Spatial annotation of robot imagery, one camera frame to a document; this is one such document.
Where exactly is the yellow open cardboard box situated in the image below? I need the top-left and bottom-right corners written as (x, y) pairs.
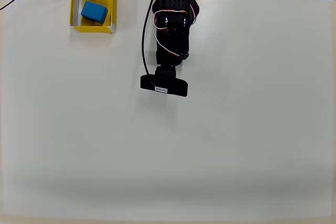
top-left (69, 0), bottom-right (118, 35)

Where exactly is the blue block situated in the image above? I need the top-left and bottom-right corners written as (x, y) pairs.
top-left (80, 0), bottom-right (109, 25)

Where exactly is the black camera cable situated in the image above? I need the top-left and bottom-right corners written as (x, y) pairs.
top-left (141, 0), bottom-right (158, 90)

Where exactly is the black bar-shaped gripper camera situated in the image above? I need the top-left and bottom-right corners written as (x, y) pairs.
top-left (139, 66), bottom-right (189, 98)

